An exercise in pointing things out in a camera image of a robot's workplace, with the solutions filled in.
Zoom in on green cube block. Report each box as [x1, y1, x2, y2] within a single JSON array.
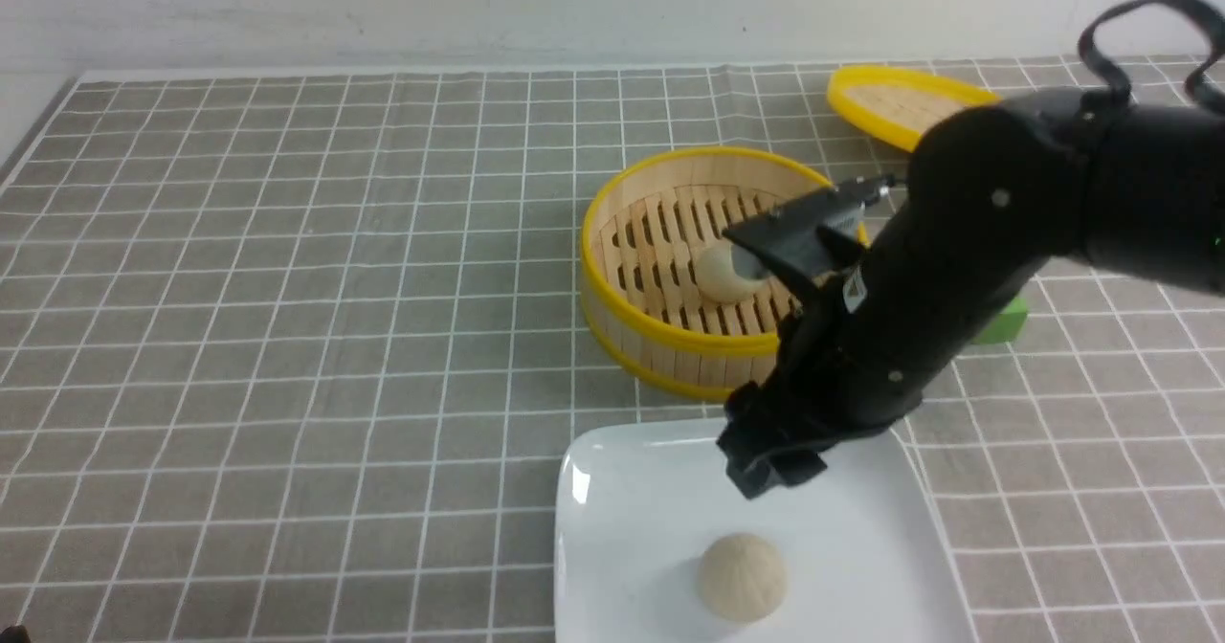
[[971, 296, 1029, 345]]

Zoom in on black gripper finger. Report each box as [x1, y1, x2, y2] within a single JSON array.
[[717, 414, 780, 500]]

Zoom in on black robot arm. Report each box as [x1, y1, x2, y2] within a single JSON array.
[[717, 88, 1224, 498]]

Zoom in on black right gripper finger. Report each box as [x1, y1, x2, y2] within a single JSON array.
[[771, 447, 828, 489]]

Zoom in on yellow bamboo steamer basket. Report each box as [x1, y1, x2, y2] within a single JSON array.
[[579, 146, 833, 402]]

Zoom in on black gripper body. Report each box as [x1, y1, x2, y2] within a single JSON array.
[[726, 299, 924, 452]]

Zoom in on yellow bamboo steamer lid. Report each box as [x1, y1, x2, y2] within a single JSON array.
[[827, 66, 1000, 153]]

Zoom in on white steamed bun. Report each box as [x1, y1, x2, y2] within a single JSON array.
[[693, 240, 771, 304], [697, 533, 789, 625]]

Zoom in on black cable loop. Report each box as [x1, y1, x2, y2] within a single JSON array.
[[1078, 0, 1225, 118]]

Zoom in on grey checkered tablecloth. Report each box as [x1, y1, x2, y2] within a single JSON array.
[[1, 64, 1223, 642]]

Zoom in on white square plate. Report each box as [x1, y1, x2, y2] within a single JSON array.
[[554, 419, 975, 642]]

